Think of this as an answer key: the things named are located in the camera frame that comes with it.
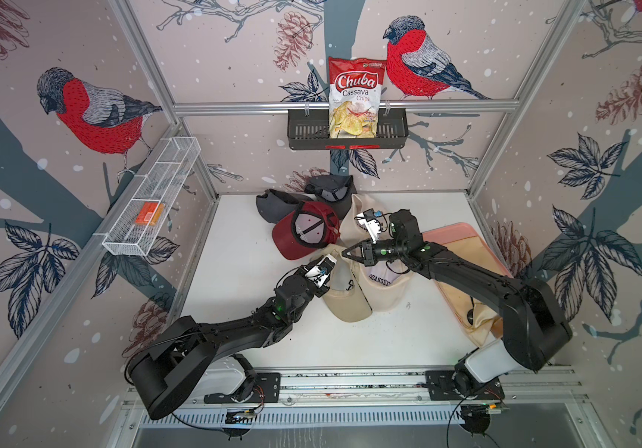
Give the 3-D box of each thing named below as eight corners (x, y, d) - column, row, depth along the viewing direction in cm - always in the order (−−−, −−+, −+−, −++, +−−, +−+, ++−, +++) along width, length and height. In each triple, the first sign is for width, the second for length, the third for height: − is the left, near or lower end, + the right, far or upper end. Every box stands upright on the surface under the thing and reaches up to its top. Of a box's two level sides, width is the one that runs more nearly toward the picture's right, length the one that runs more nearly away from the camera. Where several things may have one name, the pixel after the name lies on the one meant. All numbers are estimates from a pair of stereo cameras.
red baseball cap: (286, 269, 99) (281, 251, 90) (270, 237, 109) (264, 217, 99) (342, 243, 106) (343, 223, 97) (322, 215, 116) (321, 194, 106)
